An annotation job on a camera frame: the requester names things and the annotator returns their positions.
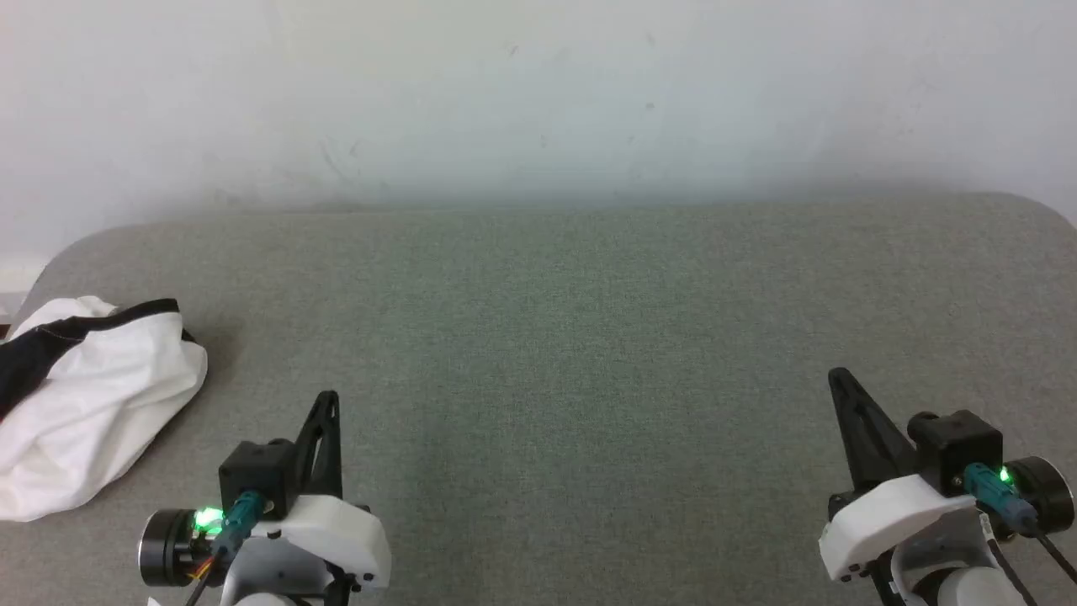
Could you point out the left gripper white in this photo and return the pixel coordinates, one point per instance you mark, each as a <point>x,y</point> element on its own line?
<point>328,539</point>

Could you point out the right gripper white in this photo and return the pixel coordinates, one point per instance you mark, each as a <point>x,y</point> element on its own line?
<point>892,513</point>

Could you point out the white shirt with black sleeves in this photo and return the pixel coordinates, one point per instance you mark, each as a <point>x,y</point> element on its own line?
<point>101,404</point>

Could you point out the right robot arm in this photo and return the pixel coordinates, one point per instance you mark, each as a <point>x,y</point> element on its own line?
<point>968,589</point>

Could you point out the grey fabric sofa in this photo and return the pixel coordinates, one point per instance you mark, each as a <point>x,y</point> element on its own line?
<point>538,337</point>

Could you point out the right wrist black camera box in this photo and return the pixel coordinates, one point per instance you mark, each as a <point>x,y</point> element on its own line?
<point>955,446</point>

